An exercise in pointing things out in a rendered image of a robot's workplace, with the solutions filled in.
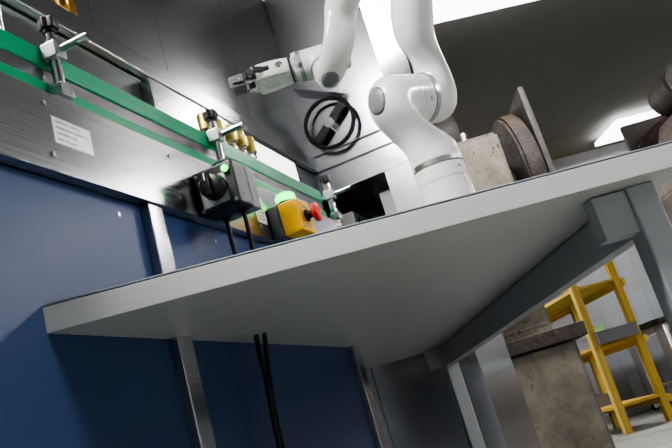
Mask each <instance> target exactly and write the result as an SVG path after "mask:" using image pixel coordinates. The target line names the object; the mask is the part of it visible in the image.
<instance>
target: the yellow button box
mask: <svg viewBox="0 0 672 448"><path fill-rule="evenodd" d="M309 210H310V208H309V204H307V203H305V202H303V201H301V200H299V199H297V198H293V199H290V200H288V201H286V202H283V203H281V204H278V206H273V207H271V208H268V209H267V215H268V218H269V222H270V226H271V229H272V233H273V237H274V240H275V241H278V242H285V241H289V240H293V239H297V238H301V237H304V236H308V235H312V234H316V233H317V232H316V228H315V225H314V221H313V218H309V217H308V215H307V211H309Z"/></svg>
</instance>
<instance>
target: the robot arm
mask: <svg viewBox="0 0 672 448"><path fill-rule="evenodd" d="M360 1H361V0H325V5H324V38H323V44H319V45H316V46H313V47H309V48H306V49H303V50H300V51H296V52H293V53H290V58H289V57H288V56H286V58H280V59H275V60H271V61H267V62H264V63H260V64H257V65H255V66H251V67H250V68H249V69H248V70H247V71H245V72H242V73H241V74H238V75H235V76H232V77H229V78H228V82H229V86H230V88H231V89H232V88H233V92H234V95H235V97H238V96H241V95H245V94H248V93H253V92H260V93H261V94H263V95H264V94H268V93H271V92H274V91H277V90H279V89H282V88H284V87H287V86H289V85H291V84H293V83H296V80H298V83H302V82H305V81H308V80H312V79H315V80H316V82H317V83H318V84H319V85H320V86H321V87H322V88H325V89H332V88H334V87H336V86H337V85H338V84H339V83H340V82H341V80H342V79H343V77H344V74H345V72H346V69H348V68H351V66H352V60H351V55H352V51H353V47H354V41H355V32H356V14H357V10H358V7H359V4H360ZM390 8H391V23H392V30H393V34H394V38H395V40H396V43H397V44H398V46H399V48H400V49H401V50H402V51H403V52H404V53H405V55H406V56H407V57H408V59H409V60H410V62H411V65H412V67H413V71H414V74H395V75H388V76H384V77H381V78H379V79H378V80H377V81H376V82H375V83H374V84H373V85H372V86H371V88H370V90H369V93H368V109H369V113H370V115H371V118H372V120H373V121H374V123H375V124H376V126H377V127H378V128H379V129H380V130H381V131H382V132H383V133H384V134H385V135H386V136H387V137H388V138H389V139H390V140H391V141H392V142H393V143H394V144H396V145H397V146H398V147H399V148H400V149H401V150H402V151H403V152H404V153H405V155H406V156H407V158H408V160H409V162H410V165H411V168H412V171H413V174H414V177H415V180H416V183H417V186H418V189H419V192H420V195H421V198H422V201H423V204H424V205H427V204H431V203H435V202H439V201H442V200H446V199H450V198H454V197H458V196H462V195H465V194H469V193H473V192H475V191H474V188H473V185H472V182H471V179H470V177H469V174H468V171H467V168H466V165H465V163H464V160H463V157H462V154H461V151H460V149H459V146H458V144H457V142H456V141H455V140H454V139H453V138H452V137H451V136H450V135H448V134H447V133H445V132H443V131H442V130H440V129H439V128H437V127H435V126H434V125H433V124H434V123H439V122H442V121H444V120H446V119H447V118H449V117H450V116H451V115H452V113H453V112H454V110H455V107H456V104H457V89H456V85H455V82H454V79H453V76H452V74H451V71H450V69H449V67H448V64H447V62H446V60H445V58H444V56H443V54H442V52H441V49H440V47H439V45H438V42H437V39H436V35H435V30H434V16H433V0H390ZM298 52H299V53H298ZM299 55H300V56H299ZM251 76H252V78H250V77H251ZM306 78H307V79H306ZM248 82H249V83H248ZM246 83H247V84H246ZM254 84H255V85H254Z"/></svg>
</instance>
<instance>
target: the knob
mask: <svg viewBox="0 0 672 448"><path fill-rule="evenodd" d="M201 178H202V179H201V181H200V184H199V190H200V192H201V194H202V195H203V196H205V197H206V198H207V199H209V200H212V201H216V200H219V199H221V198H222V197H223V196H224V194H225V193H226V190H227V183H226V180H225V179H224V177H222V176H221V175H218V174H208V173H206V172H204V173H201Z"/></svg>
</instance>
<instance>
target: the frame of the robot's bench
mask: <svg viewBox="0 0 672 448"><path fill-rule="evenodd" d="M584 209H585V212H586V214H587V217H588V219H589V223H588V224H586V225H585V226H584V227H583V228H582V229H580V230H579V231H578V232H577V233H576V234H575V235H573V236H572V237H571V238H570V239H569V240H567V241H566V242H565V243H564V244H563V245H561V246H560V247H559V248H558V249H557V250H556V251H554V252H553V253H552V254H551V255H550V256H548V257H547V258H546V259H545V260H544V261H542V262H541V263H540V264H539V265H538V266H536V267H535V268H534V269H533V270H532V271H531V272H529V273H528V274H527V275H526V276H525V277H523V278H522V279H521V280H520V281H519V282H517V283H516V284H515V285H514V286H513V287H512V288H510V289H509V290H508V291H507V292H506V293H504V294H503V295H502V296H501V297H500V298H498V299H497V300H496V301H495V302H494V303H493V304H491V305H490V306H489V307H488V308H487V309H485V310H484V311H483V312H482V313H481V314H479V315H478V316H477V317H476V318H475V319H474V320H472V321H471V322H470V323H469V324H468V325H466V326H465V327H464V328H463V329H462V330H460V331H459V332H458V333H457V334H456V335H455V336H453V337H452V338H451V339H450V340H449V341H447V342H446V343H445V344H444V345H442V346H440V347H438V348H434V349H431V350H427V351H424V352H423V355H424V358H425V361H426V364H427V367H428V371H432V370H436V369H439V368H443V367H444V369H445V372H446V376H447V379H448V382H449V385H450V388H451V391H452V394H453V397H454V401H455V404H456V407H457V410H458V413H459V416H460V419H461V422H462V425H463V429H464V432H465V435H466V438H467V441H468V444H469V447H470V448H486V446H485V443H484V440H483V437H482V434H481V431H480V428H479V425H478V422H477V419H476V415H475V412H474V409H473V406H472V403H471V400H470V397H469V394H468V391H467V388H466V385H465V382H464V379H463V376H462V373H461V370H460V367H459V364H458V361H460V360H461V359H463V358H464V357H466V356H467V355H469V354H470V353H472V352H473V351H475V350H476V349H478V348H479V347H481V346H483V345H484V344H486V343H487V342H489V341H490V340H492V339H493V338H495V337H496V336H498V335H499V334H501V333H502V332H504V331H505V330H507V329H508V328H510V327H511V326H513V325H514V324H516V323H517V322H519V321H520V320H522V319H523V318H525V317H526V316H528V315H529V314H531V313H532V312H534V311H535V310H537V309H538V308H540V307H542V306H543V305H545V304H546V303H548V302H549V301H551V300H552V299H554V298H555V297H557V296H558V295H560V294H561V293H563V292H564V291H566V290H567V289H569V288H570V287H572V286H573V285H575V284H576V283H578V282H579V281H581V280H582V279H584V278H585V277H587V276H588V275H590V274H591V273H593V272H594V271H596V270H597V269H599V268H601V267H602V266H604V265H605V264H607V263H608V262H610V261H611V260H613V259H614V258H616V257H617V256H619V255H620V254H622V253H623V252H625V251H626V250H628V249H629V248H631V247H632V246H634V245H635V247H636V249H637V251H638V254H639V256H640V259H641V261H642V263H643V266H644V268H645V271H646V273H647V276H648V278H649V280H650V283H651V285H652V288H653V290H654V292H655V295H656V297H657V300H658V302H659V305H660V307H661V309H662V312H663V314H664V317H665V319H666V321H667V324H668V326H669V329H670V331H671V334H672V226H671V223H670V221H669V219H668V216H667V214H666V212H665V209H664V207H663V205H662V202H661V200H660V198H659V195H658V193H657V191H656V189H655V186H654V184H653V182H652V181H648V182H644V183H641V184H637V185H633V186H630V187H626V188H625V189H624V190H622V191H618V192H615V193H611V194H607V195H604V196H600V197H596V198H592V199H590V200H589V201H588V202H587V203H586V204H585V205H584Z"/></svg>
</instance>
